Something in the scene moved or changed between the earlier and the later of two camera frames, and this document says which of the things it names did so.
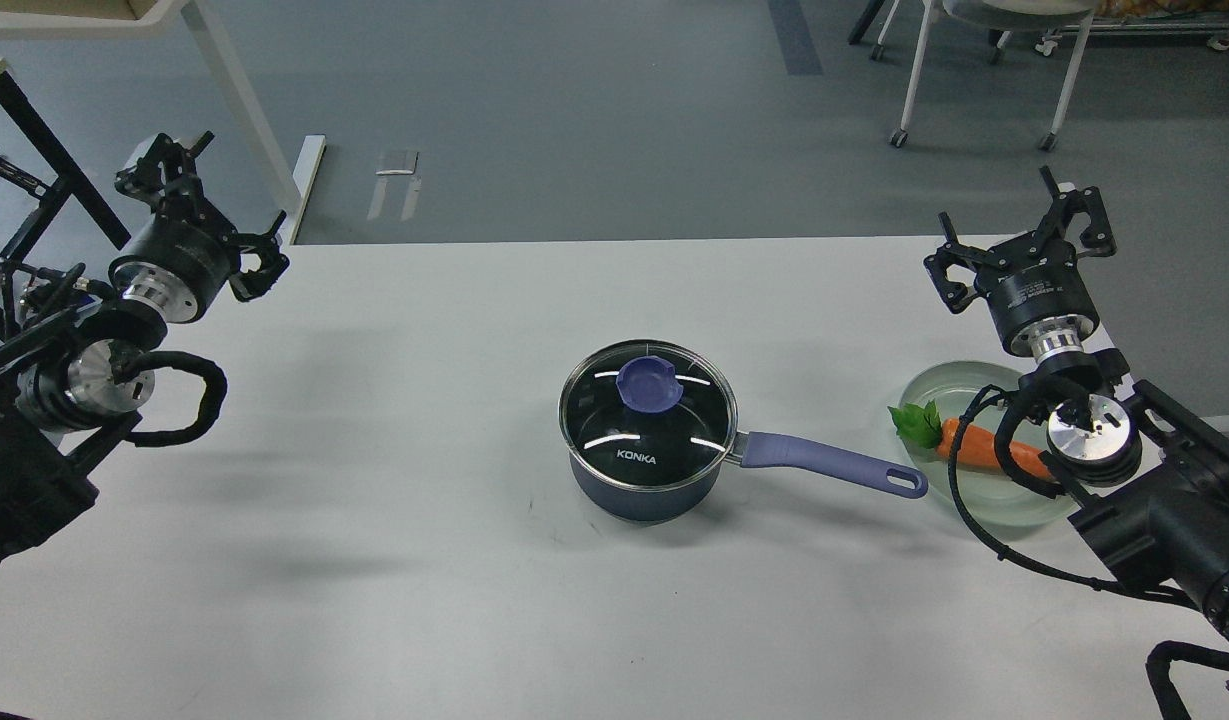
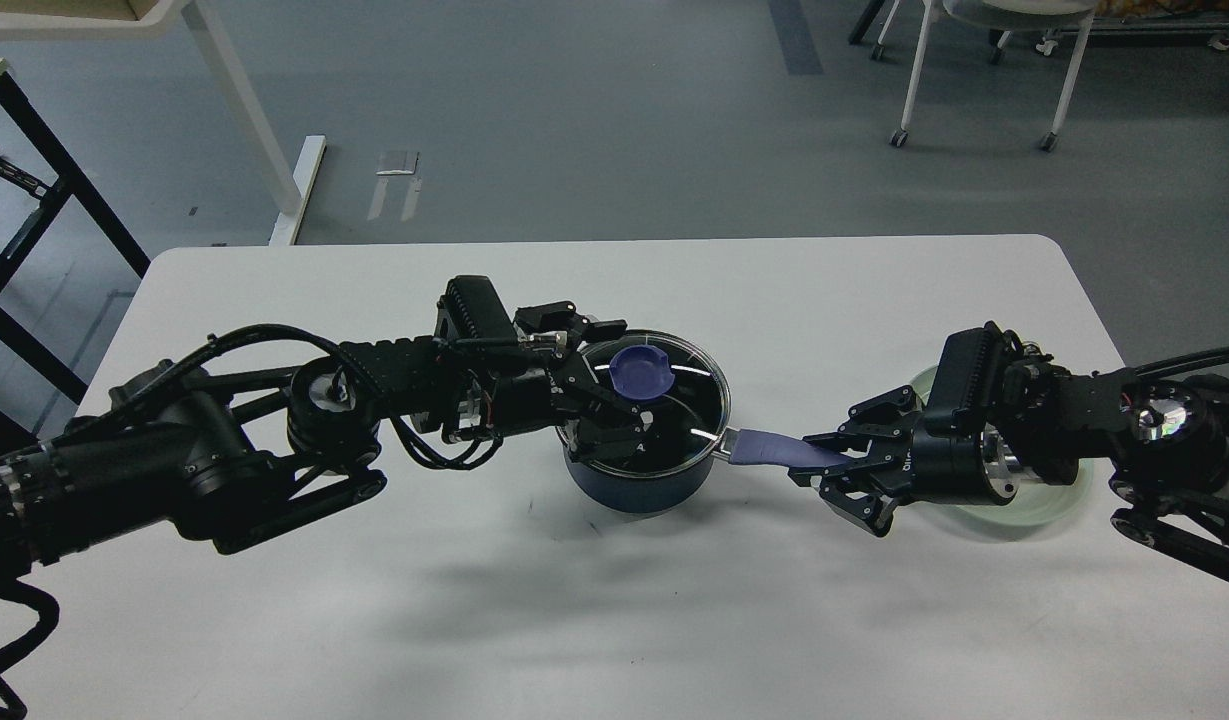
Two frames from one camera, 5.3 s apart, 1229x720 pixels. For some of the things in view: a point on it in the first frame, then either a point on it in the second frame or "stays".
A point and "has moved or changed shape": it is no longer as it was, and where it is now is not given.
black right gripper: (1039, 301) -> (955, 458)
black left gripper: (176, 263) -> (492, 378)
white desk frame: (79, 19) stays
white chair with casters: (1002, 15) stays
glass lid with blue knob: (647, 415) has moved or changed shape
